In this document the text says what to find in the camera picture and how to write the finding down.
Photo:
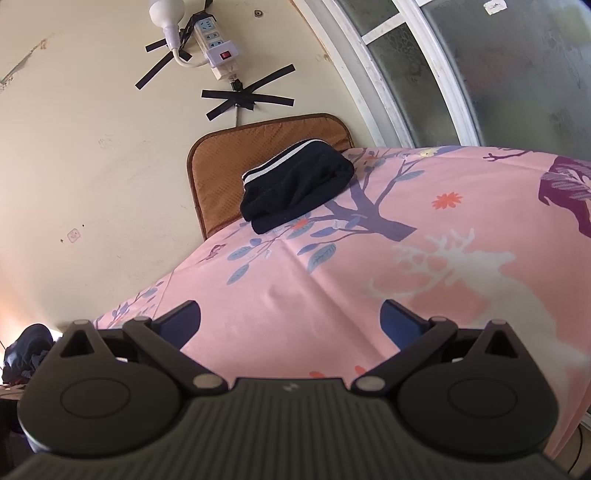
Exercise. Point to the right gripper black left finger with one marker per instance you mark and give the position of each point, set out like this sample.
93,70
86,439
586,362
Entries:
178,325

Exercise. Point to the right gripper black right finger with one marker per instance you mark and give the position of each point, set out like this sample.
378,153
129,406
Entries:
402,326

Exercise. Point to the green navy striped knit sweater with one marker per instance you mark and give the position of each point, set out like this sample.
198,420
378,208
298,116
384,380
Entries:
292,183

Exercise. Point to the dark navy clothes pile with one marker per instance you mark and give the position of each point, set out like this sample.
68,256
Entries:
24,356

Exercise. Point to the pink floral bed sheet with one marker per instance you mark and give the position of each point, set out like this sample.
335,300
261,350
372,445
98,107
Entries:
470,233

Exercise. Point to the brown cushion mat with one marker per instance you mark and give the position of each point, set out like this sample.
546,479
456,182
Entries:
216,162

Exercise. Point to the white power strip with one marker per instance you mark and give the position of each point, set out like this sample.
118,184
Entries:
203,44

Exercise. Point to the white light bulb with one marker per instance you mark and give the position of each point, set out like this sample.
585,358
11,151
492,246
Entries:
166,14

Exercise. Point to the black tape strips on wall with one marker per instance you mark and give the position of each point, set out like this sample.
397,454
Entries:
238,97

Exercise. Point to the white window frame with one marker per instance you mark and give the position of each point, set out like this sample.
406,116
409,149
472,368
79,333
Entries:
477,73

